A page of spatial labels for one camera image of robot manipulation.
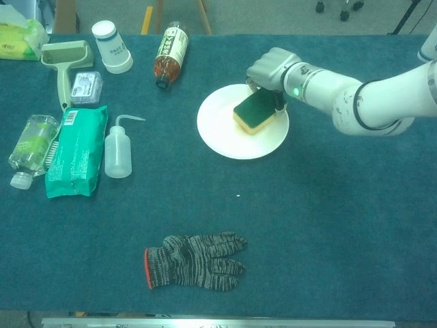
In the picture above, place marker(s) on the white lidded jar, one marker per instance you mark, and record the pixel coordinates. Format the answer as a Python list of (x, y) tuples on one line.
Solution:
[(112, 48)]

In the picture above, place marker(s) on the teal wet wipes pack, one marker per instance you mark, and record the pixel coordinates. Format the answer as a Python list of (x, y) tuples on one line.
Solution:
[(76, 153)]

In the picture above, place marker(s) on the black tripod leg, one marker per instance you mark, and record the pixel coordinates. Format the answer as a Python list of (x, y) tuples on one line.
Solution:
[(404, 17)]

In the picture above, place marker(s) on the beige lint roller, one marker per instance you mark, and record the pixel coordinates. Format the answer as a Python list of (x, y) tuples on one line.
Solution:
[(63, 78)]

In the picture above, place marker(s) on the aluminium rail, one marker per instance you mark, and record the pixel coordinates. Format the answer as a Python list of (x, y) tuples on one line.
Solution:
[(218, 323)]

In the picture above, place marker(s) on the clear squeeze wash bottle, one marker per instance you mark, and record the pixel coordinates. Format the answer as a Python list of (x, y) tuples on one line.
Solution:
[(117, 153)]

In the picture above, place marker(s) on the green yellow sponge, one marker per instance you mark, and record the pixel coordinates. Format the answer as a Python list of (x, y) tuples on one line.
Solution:
[(254, 111)]

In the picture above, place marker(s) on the white round plate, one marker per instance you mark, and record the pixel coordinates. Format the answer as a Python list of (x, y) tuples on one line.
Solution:
[(239, 147)]

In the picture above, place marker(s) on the clear water bottle green label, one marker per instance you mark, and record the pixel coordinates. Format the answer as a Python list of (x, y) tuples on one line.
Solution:
[(30, 147)]

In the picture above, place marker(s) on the purple cotton swab box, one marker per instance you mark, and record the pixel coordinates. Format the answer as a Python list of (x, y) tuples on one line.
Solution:
[(87, 89)]

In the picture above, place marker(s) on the grey knit work glove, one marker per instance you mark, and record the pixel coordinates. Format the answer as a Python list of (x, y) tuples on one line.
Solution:
[(191, 263)]

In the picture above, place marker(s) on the wheeled chair base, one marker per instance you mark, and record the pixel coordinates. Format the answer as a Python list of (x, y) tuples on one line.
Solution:
[(343, 10)]

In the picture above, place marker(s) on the brown tea bottle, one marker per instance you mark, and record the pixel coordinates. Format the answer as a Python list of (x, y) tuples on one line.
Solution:
[(170, 51)]

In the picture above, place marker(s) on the yellow green tissue pack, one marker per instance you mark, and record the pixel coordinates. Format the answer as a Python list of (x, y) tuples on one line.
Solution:
[(20, 41)]

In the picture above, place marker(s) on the wooden stand legs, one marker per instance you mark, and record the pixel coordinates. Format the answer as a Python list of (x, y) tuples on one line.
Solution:
[(203, 17)]

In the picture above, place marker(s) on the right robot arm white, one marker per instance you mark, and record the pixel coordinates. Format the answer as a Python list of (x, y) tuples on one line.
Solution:
[(341, 92)]

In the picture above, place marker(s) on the white cup blue band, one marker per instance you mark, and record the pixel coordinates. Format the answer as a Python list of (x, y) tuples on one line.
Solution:
[(429, 48)]

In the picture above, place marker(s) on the teal table cloth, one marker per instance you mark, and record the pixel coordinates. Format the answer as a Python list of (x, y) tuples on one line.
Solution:
[(307, 222)]

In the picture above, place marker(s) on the right robot hand silver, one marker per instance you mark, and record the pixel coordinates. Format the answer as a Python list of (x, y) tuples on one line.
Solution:
[(269, 68)]

